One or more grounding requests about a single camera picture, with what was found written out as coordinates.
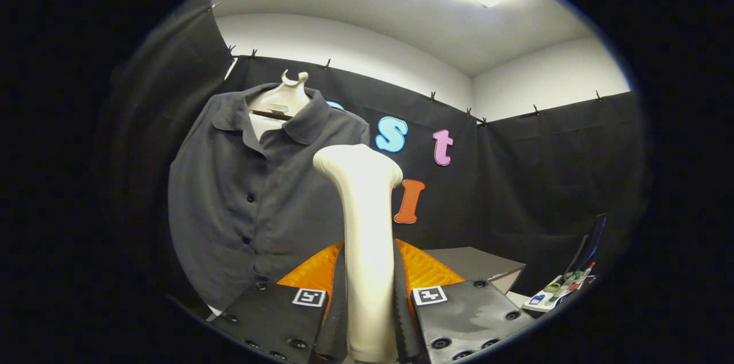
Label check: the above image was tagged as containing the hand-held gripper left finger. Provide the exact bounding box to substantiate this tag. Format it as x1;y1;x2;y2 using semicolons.
208;240;348;364

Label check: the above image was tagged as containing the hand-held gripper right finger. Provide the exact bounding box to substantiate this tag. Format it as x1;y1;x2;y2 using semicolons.
393;239;537;364

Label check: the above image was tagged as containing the dark grey button shirt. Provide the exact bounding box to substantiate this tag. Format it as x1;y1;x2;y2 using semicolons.
167;83;371;312

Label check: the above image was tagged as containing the grey cabinet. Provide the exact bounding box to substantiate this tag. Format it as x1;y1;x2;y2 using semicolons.
423;246;527;295

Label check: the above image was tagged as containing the pile of small desk items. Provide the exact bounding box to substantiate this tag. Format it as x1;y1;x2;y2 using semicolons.
522;262;597;313

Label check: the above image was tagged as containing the black backdrop cloth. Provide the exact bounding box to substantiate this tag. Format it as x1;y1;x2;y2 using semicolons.
100;0;651;319

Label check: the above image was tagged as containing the white backing board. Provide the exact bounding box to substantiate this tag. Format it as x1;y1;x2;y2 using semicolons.
251;113;284;141

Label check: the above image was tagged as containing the row of small cloth clips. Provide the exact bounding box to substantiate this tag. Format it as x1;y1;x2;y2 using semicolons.
209;2;603;127

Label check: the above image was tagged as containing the cream plastic hanger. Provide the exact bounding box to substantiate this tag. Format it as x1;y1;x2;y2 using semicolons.
248;69;311;121

